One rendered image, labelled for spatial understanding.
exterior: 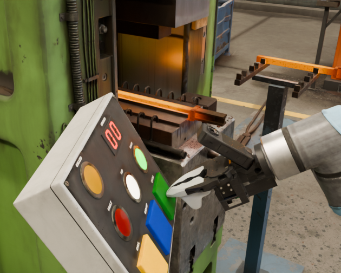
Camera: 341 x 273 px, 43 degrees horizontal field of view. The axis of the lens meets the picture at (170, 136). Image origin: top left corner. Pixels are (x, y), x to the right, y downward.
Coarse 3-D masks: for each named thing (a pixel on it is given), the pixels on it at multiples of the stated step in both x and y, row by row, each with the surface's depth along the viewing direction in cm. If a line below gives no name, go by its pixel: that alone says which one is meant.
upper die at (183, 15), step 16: (128, 0) 111; (144, 0) 109; (160, 0) 106; (176, 0) 104; (192, 0) 112; (208, 0) 120; (128, 16) 113; (144, 16) 110; (160, 16) 108; (176, 16) 106; (192, 16) 114
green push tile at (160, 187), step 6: (156, 174) 88; (156, 180) 86; (162, 180) 88; (156, 186) 84; (162, 186) 87; (156, 192) 83; (162, 192) 85; (156, 198) 83; (162, 198) 84; (168, 198) 87; (174, 198) 91; (162, 204) 84; (168, 204) 86; (174, 204) 89; (168, 210) 84; (168, 216) 85
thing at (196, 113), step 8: (120, 96) 139; (128, 96) 137; (136, 96) 137; (144, 96) 137; (152, 104) 133; (160, 104) 132; (168, 104) 132; (176, 104) 132; (184, 112) 129; (192, 112) 126; (200, 112) 126; (208, 112) 126; (216, 112) 126; (192, 120) 127; (200, 120) 127; (208, 120) 126; (216, 120) 125; (224, 120) 124
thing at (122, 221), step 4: (116, 212) 65; (120, 212) 66; (116, 216) 65; (120, 216) 66; (124, 216) 67; (116, 220) 64; (120, 220) 65; (124, 220) 66; (128, 220) 68; (120, 224) 64; (124, 224) 66; (128, 224) 67; (120, 228) 64; (124, 228) 65; (128, 228) 66; (124, 232) 65; (128, 232) 66
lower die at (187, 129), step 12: (156, 96) 142; (132, 108) 132; (144, 108) 133; (156, 108) 132; (132, 120) 127; (144, 120) 127; (168, 120) 125; (180, 120) 125; (144, 132) 125; (156, 132) 123; (168, 132) 120; (180, 132) 125; (192, 132) 133; (168, 144) 122; (180, 144) 127
